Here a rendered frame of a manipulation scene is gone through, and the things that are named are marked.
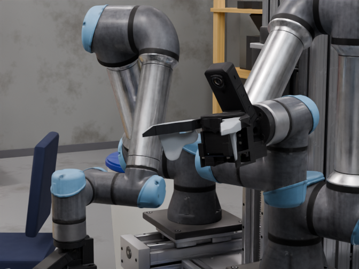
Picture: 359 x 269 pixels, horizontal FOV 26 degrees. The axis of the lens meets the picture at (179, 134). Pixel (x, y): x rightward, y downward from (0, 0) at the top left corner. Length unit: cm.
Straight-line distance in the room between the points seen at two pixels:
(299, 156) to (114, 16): 70
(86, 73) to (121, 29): 634
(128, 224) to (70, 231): 253
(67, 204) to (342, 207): 59
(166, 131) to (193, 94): 750
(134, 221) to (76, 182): 252
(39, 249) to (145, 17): 207
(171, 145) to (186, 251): 93
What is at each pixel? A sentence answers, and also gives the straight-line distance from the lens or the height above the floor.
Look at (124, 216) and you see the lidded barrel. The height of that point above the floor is 45.
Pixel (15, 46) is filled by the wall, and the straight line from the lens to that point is 796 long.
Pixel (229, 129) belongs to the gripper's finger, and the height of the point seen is 146.
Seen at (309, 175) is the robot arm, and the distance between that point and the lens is 167.
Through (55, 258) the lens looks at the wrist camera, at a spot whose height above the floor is 107.
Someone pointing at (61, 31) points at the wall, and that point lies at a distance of 808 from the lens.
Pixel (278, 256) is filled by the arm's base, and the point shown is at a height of 110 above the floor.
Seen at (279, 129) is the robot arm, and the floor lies 143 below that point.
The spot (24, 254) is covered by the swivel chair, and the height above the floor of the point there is 47.
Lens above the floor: 165
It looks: 10 degrees down
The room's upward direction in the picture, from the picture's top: straight up
